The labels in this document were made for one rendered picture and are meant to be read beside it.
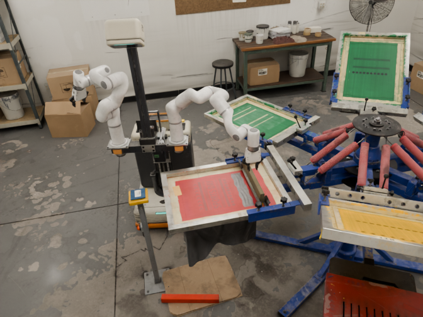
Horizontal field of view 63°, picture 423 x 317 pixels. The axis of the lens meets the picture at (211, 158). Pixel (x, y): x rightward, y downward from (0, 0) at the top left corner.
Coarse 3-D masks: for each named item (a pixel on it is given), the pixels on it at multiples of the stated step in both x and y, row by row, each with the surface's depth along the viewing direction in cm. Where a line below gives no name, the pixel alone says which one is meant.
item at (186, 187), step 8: (208, 176) 248; (216, 176) 248; (224, 176) 247; (256, 176) 245; (176, 184) 242; (184, 184) 242; (192, 184) 241; (232, 184) 239; (248, 184) 238; (264, 184) 237; (184, 192) 235; (192, 192) 234
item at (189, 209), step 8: (232, 192) 232; (264, 192) 230; (184, 200) 228; (192, 200) 228; (240, 200) 225; (272, 200) 224; (184, 208) 222; (192, 208) 221; (224, 208) 220; (232, 208) 219; (240, 208) 219; (248, 208) 219; (184, 216) 216; (192, 216) 215; (200, 216) 215
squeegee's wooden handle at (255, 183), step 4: (244, 164) 242; (244, 168) 244; (248, 172) 235; (252, 172) 232; (248, 176) 237; (252, 176) 228; (252, 180) 226; (256, 180) 225; (252, 184) 228; (256, 184) 221; (256, 188) 220; (260, 188) 218; (256, 192) 222; (260, 192) 215; (260, 196) 214; (260, 200) 216
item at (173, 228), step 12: (192, 168) 251; (204, 168) 251; (216, 168) 253; (264, 168) 252; (276, 180) 235; (168, 192) 230; (168, 204) 220; (168, 216) 211; (228, 216) 209; (240, 216) 208; (180, 228) 203; (192, 228) 205
